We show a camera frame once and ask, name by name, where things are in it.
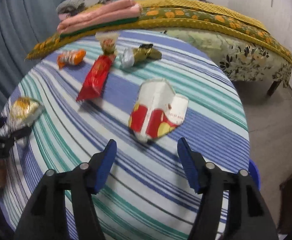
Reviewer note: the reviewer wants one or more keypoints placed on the green gold wrapper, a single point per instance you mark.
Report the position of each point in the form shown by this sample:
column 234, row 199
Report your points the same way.
column 133, row 56

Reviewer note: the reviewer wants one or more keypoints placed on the blue plastic waste basket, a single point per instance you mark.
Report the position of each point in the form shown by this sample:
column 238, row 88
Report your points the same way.
column 254, row 173

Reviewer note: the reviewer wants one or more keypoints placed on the gold silver snack bag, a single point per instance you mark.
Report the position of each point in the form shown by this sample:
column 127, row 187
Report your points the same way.
column 24, row 112

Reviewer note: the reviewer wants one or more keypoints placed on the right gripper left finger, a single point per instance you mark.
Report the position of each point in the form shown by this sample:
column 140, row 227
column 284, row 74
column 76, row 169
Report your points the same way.
column 44, row 216

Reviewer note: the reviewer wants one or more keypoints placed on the long red snack wrapper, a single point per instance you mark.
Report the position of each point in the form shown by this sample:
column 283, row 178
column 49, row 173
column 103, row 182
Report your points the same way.
column 96, row 77

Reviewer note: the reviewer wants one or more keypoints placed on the blue-grey curtain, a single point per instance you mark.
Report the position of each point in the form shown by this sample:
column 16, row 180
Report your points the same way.
column 23, row 24

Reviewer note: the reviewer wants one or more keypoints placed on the striped blue green tablecloth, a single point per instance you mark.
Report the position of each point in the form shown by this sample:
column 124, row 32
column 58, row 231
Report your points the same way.
column 147, row 195

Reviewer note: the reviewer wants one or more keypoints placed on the orange white snack wrapper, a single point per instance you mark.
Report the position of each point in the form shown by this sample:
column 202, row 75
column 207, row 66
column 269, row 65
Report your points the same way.
column 70, row 57

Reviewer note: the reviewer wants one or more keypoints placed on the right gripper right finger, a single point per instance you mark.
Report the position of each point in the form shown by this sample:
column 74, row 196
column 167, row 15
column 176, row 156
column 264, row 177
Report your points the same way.
column 248, row 215

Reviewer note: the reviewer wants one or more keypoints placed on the pile of clothes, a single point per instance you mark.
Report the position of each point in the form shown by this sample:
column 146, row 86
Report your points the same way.
column 68, row 8

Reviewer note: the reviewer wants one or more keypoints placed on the bed with floral sheet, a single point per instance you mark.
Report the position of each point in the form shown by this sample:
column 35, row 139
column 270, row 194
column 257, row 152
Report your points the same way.
column 240, row 60

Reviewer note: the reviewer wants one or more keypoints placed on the mustard yellow blanket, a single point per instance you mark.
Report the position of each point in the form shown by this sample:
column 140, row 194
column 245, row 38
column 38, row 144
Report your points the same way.
column 176, row 14

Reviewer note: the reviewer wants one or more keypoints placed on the red white paper box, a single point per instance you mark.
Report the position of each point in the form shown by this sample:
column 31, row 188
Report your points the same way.
column 157, row 111

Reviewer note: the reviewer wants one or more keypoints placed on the folded pink blanket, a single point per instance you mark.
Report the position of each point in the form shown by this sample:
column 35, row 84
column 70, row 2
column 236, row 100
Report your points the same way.
column 110, row 12

